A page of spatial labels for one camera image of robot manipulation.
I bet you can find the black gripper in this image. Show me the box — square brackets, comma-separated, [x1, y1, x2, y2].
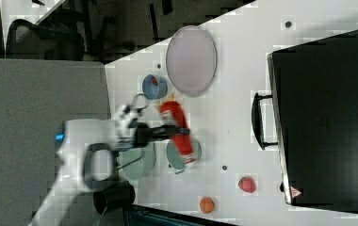
[134, 122, 190, 148]

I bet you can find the red plush ketchup bottle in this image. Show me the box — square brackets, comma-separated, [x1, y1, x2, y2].
[159, 101, 196, 164]

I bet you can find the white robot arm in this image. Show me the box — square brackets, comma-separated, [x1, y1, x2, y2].
[28, 102, 189, 226]

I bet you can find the green plastic strainer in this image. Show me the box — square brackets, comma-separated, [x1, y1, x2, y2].
[119, 143, 155, 181]

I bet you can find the peeled banana toy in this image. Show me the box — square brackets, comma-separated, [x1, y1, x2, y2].
[168, 93, 175, 101]

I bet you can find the green mug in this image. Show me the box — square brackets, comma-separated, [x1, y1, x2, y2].
[166, 137, 202, 174]

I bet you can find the blue bowl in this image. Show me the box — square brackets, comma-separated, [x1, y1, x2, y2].
[142, 74, 168, 100]

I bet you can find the lavender round plate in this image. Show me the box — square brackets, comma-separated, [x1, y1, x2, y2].
[166, 25, 217, 97]

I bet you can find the orange fruit toy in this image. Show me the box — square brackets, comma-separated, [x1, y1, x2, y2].
[199, 197, 215, 214]

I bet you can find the silver toaster oven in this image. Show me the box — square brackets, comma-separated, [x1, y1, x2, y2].
[267, 29, 358, 214]

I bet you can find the black office chair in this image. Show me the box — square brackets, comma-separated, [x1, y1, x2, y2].
[6, 19, 85, 61]

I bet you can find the black cable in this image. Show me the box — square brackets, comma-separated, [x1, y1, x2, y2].
[130, 92, 150, 111]

